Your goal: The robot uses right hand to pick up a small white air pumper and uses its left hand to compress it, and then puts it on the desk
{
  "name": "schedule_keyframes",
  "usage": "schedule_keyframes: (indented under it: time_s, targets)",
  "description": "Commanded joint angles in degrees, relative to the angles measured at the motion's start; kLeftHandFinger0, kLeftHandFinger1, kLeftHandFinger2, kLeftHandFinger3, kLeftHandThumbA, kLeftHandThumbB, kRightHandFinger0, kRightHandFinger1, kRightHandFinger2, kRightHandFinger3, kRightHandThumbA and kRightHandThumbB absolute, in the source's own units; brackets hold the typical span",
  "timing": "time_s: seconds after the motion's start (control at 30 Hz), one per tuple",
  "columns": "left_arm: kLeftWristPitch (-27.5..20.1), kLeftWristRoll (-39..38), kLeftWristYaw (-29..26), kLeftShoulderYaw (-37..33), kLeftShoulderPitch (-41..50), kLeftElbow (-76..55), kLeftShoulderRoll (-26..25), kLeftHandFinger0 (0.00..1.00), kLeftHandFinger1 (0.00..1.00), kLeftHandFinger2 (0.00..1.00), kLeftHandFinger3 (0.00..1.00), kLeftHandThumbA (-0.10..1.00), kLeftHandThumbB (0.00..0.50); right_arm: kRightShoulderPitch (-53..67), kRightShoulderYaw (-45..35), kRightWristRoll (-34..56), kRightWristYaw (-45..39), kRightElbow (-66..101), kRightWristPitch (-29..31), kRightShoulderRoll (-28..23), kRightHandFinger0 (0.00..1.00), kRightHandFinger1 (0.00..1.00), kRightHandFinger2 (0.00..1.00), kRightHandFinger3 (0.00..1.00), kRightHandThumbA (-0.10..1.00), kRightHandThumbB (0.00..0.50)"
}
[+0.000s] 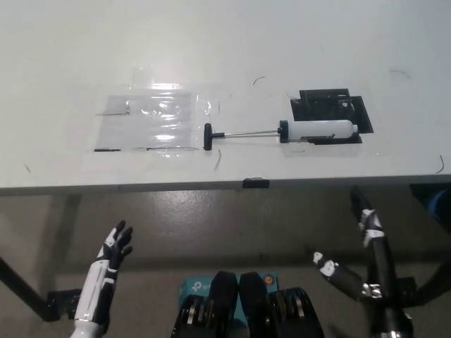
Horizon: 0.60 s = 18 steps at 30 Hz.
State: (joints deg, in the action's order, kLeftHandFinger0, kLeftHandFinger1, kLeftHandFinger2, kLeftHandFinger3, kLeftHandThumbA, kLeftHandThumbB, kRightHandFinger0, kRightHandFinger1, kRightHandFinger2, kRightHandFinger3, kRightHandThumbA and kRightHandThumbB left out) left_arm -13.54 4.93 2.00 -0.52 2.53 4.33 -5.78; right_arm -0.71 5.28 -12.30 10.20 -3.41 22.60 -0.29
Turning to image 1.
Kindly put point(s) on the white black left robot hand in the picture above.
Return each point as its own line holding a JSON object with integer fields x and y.
{"x": 98, "y": 281}

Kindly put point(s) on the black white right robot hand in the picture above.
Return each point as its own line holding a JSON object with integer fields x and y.
{"x": 380, "y": 260}

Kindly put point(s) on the small white air pump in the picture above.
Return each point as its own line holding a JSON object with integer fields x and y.
{"x": 317, "y": 129}

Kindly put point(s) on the black table leg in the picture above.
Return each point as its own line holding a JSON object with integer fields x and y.
{"x": 21, "y": 285}
{"x": 435, "y": 278}

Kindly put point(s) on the blue round object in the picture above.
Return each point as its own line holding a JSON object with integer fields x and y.
{"x": 440, "y": 204}

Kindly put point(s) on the teal cardboard box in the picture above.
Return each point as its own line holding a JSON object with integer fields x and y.
{"x": 197, "y": 285}

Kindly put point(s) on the clear plastic sheet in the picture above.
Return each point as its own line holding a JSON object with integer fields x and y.
{"x": 141, "y": 123}

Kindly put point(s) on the black pump holder frame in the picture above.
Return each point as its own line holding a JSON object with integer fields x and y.
{"x": 317, "y": 104}

